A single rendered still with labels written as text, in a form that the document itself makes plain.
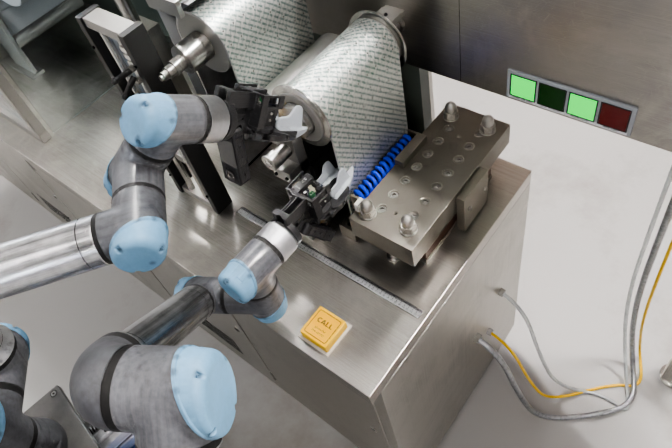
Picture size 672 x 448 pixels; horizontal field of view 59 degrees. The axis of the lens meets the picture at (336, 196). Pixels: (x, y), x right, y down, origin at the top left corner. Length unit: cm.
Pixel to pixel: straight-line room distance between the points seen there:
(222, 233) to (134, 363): 69
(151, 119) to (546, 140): 218
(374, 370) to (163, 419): 51
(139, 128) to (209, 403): 38
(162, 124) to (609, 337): 179
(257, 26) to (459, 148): 51
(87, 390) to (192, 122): 39
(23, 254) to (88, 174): 93
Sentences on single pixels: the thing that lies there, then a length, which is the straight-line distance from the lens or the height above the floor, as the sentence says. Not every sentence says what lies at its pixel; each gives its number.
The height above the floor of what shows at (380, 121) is 113.
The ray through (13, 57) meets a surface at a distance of 190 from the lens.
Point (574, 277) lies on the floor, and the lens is 238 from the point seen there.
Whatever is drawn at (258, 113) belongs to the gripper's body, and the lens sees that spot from 99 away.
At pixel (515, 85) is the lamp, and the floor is 119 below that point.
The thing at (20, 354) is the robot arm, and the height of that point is 100.
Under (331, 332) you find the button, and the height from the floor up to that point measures 92.
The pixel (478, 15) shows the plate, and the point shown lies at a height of 132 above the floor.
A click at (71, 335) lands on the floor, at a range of 272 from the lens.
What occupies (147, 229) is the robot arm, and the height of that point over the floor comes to 143.
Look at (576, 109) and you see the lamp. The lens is 123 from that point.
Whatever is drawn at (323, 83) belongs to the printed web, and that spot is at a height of 131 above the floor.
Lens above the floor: 201
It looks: 50 degrees down
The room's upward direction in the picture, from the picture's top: 16 degrees counter-clockwise
